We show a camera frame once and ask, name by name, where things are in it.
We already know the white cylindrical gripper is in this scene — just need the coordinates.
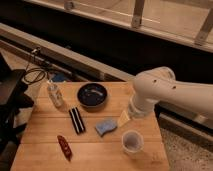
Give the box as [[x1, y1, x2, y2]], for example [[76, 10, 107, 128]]
[[117, 95, 155, 127]]

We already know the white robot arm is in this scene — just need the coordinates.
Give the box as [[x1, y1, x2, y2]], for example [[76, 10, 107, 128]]
[[118, 67, 213, 127]]

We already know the black cable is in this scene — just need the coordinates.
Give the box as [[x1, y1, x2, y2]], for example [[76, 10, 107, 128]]
[[22, 47, 54, 86]]

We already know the blue object behind table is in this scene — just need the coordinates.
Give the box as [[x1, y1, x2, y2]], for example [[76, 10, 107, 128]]
[[52, 73, 67, 82]]

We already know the dark blue ceramic bowl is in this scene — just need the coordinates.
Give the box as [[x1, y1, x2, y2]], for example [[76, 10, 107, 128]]
[[77, 83, 108, 108]]

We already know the black chair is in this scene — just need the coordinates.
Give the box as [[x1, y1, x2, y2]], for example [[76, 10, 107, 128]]
[[0, 54, 35, 154]]

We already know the black white striped block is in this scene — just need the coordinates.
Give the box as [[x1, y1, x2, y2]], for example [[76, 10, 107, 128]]
[[69, 107, 86, 134]]

